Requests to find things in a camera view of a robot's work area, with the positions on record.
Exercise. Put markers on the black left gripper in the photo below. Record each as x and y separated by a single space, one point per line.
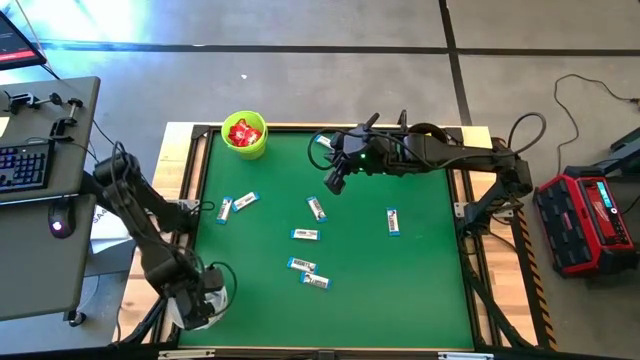
197 305

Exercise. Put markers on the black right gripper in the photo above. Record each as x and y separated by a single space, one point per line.
365 150

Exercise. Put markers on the white blue Hershey's bar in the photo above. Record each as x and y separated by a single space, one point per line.
224 210
393 221
246 201
316 209
322 140
305 234
301 265
315 281

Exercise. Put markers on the red Skittles candy pack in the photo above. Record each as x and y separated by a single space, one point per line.
252 136
236 131

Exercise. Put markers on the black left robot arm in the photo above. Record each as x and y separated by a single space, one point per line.
160 265

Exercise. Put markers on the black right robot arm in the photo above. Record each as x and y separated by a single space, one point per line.
465 155

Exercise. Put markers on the small black clamp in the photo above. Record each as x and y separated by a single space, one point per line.
402 117

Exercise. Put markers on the black plastic bucket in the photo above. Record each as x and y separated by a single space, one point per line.
417 130

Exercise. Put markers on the lime green plastic bucket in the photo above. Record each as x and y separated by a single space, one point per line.
255 152

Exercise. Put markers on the white printed box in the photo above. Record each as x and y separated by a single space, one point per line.
107 230

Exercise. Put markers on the grey mouse desk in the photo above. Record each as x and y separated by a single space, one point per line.
40 280

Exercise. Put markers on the black computer mouse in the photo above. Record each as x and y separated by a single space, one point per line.
61 222

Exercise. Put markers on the grey keyboard desk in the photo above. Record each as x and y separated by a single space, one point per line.
75 150

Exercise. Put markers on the black backlit keyboard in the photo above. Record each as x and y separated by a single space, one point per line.
25 167

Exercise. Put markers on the black desk clamp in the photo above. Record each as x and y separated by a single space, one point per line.
20 101
60 129

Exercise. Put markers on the yellow black hazard strip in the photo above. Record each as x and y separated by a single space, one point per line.
540 300

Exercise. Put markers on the red black power station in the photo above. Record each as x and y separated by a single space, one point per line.
595 225

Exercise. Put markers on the dark equipment case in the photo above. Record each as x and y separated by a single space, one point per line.
625 157

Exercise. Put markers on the black computer monitor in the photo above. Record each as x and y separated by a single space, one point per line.
15 50

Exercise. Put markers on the silver aluminium bracket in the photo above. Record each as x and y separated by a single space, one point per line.
185 354
465 356

